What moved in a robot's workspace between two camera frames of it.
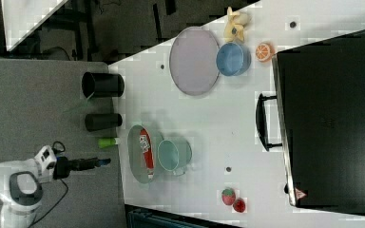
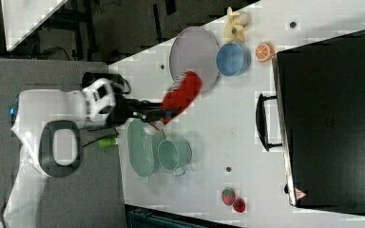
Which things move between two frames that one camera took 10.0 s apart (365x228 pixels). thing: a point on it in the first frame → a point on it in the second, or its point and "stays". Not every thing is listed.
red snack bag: (146, 147) → (181, 94)
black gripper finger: (83, 163) → (146, 104)
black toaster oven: (328, 117) stays
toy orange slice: (264, 51) stays
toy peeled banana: (234, 27) stays
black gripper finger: (102, 161) → (152, 114)
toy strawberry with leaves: (228, 197) stays
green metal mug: (174, 155) stays
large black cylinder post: (102, 85) stays
